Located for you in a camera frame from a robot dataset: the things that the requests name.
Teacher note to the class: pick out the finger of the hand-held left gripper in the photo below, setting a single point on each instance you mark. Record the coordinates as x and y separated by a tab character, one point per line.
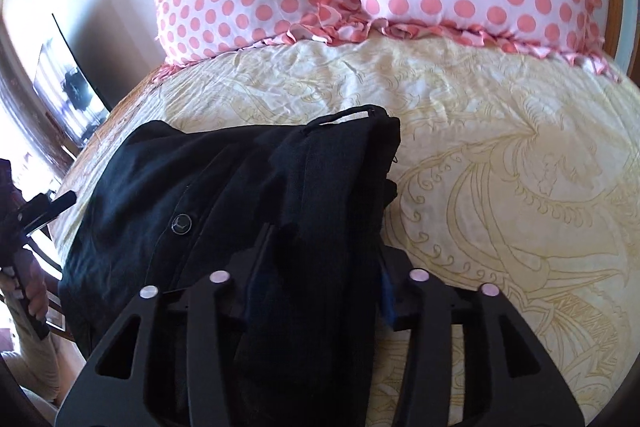
50	207

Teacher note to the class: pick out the black pants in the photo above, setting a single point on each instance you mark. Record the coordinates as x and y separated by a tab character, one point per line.
225	187

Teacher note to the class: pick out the person's left hand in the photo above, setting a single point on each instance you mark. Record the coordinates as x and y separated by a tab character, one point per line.
35	292

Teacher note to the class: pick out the bed with cream patterned bedspread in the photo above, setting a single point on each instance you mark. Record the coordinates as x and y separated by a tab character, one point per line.
500	167

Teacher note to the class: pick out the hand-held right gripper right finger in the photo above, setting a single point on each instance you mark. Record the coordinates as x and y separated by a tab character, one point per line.
389	292

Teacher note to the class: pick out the black framed wall screen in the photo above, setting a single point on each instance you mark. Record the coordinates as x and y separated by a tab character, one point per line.
70	77

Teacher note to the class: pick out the person's left forearm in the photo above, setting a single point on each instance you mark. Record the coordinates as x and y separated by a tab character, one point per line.
35	362

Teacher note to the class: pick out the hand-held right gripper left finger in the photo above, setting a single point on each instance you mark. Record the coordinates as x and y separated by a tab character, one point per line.
252	272

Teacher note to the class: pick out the wooden headboard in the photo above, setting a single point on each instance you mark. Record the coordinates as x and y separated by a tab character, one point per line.
616	7

